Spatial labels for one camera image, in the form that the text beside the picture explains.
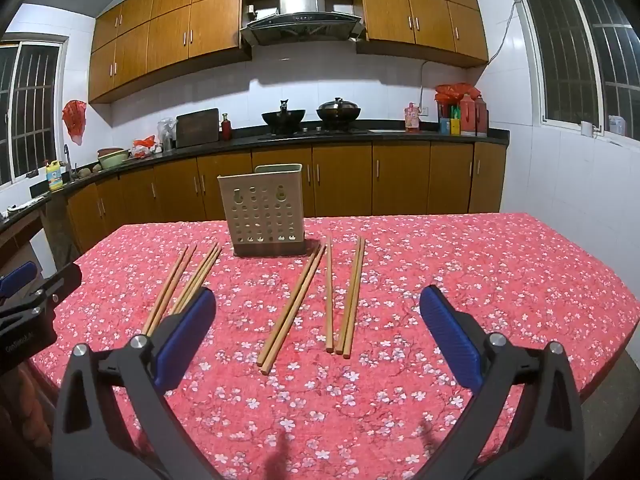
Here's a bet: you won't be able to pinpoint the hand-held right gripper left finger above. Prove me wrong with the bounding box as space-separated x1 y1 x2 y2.
52 287 221 480

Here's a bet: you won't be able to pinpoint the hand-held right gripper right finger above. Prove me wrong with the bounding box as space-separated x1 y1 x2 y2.
419 285 586 480

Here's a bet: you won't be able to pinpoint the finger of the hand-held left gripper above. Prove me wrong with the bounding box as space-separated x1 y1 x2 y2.
0 261 39 299
0 262 83 318

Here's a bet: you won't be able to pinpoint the beige perforated chopstick holder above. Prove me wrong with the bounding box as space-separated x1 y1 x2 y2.
217 163 307 258

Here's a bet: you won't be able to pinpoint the red floral tablecloth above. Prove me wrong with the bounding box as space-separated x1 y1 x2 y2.
30 212 640 480

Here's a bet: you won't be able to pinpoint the green basin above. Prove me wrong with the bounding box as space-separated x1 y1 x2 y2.
97 147 132 170

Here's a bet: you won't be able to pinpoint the hanging red plastic bag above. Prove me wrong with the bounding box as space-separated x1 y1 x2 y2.
62 100 87 147

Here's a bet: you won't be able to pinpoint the wooden base cabinets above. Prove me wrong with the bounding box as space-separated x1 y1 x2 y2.
65 141 507 256

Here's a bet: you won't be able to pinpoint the small barred window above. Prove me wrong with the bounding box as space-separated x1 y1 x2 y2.
0 40 68 191

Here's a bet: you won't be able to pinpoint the clear plastic bag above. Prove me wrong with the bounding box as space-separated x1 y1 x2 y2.
157 118 178 152

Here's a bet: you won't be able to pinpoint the dark cutting board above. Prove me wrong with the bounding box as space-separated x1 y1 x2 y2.
175 108 221 148

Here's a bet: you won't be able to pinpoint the black kitchen countertop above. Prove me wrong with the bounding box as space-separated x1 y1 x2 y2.
0 119 510 221

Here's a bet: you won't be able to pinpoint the black wok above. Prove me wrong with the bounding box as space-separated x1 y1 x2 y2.
261 100 307 135

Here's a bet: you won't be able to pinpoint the gas stove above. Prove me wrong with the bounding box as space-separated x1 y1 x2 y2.
255 127 371 138

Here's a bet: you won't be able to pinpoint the red bag over thermoses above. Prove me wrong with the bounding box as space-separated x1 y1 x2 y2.
434 82 483 106

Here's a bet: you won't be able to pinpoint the black pot with lid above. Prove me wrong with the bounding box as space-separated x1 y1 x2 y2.
316 97 362 122

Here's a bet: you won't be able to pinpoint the large barred window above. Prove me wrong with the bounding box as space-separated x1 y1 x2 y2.
510 0 640 143

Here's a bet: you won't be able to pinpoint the steel range hood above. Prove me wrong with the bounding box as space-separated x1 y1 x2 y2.
240 0 366 46

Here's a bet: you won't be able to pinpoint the wooden wall cabinets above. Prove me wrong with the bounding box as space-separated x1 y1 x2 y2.
89 0 490 103

